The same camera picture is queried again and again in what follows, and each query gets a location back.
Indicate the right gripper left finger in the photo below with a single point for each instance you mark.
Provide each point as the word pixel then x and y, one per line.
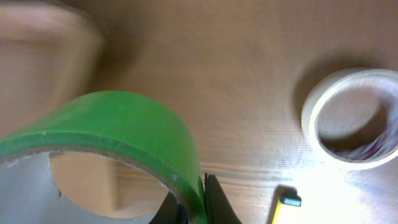
pixel 170 212

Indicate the yellow black utility knife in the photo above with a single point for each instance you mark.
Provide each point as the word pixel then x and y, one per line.
pixel 287 210

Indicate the green tape roll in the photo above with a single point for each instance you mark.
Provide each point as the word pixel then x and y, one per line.
pixel 119 125

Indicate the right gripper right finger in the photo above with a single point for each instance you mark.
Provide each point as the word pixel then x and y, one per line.
pixel 218 208

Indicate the open cardboard box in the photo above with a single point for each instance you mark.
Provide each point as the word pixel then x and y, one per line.
pixel 48 52

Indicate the beige masking tape roll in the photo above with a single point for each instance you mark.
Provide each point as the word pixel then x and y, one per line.
pixel 350 118

